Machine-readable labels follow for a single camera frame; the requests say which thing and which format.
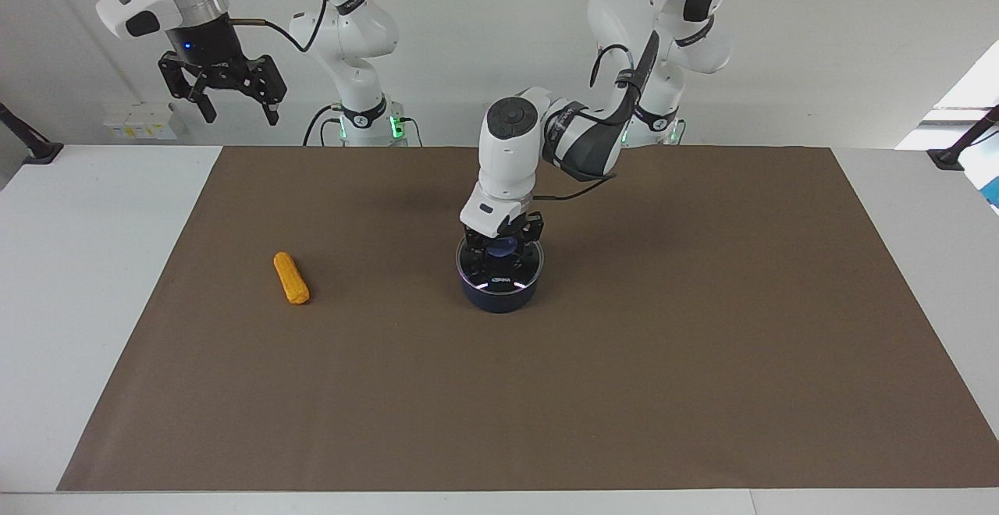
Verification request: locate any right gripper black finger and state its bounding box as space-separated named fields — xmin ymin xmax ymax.
xmin=158 ymin=51 xmax=218 ymax=124
xmin=246 ymin=55 xmax=288 ymax=126

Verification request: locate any glass lid with blue knob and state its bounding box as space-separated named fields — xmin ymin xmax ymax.
xmin=455 ymin=236 xmax=545 ymax=297

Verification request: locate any yellow corn cob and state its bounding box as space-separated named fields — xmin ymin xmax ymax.
xmin=273 ymin=251 xmax=311 ymax=305

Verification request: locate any brown table mat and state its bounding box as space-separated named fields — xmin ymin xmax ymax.
xmin=56 ymin=146 xmax=999 ymax=492

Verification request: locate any black clamp stand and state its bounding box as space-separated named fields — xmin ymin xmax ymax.
xmin=926 ymin=105 xmax=999 ymax=171
xmin=0 ymin=101 xmax=65 ymax=166

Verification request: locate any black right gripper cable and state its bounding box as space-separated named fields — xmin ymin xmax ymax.
xmin=230 ymin=0 xmax=329 ymax=54

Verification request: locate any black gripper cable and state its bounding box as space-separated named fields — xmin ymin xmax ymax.
xmin=230 ymin=0 xmax=329 ymax=54
xmin=535 ymin=31 xmax=664 ymax=202

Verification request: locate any dark saucepan with lavender handle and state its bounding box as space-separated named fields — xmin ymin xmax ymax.
xmin=455 ymin=238 xmax=545 ymax=314

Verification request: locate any white wall socket box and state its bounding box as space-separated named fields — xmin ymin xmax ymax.
xmin=103 ymin=101 xmax=188 ymax=141

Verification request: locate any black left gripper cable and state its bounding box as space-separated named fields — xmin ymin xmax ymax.
xmin=535 ymin=31 xmax=664 ymax=202

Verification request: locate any black right arm base cable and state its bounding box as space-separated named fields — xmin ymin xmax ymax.
xmin=303 ymin=104 xmax=344 ymax=147

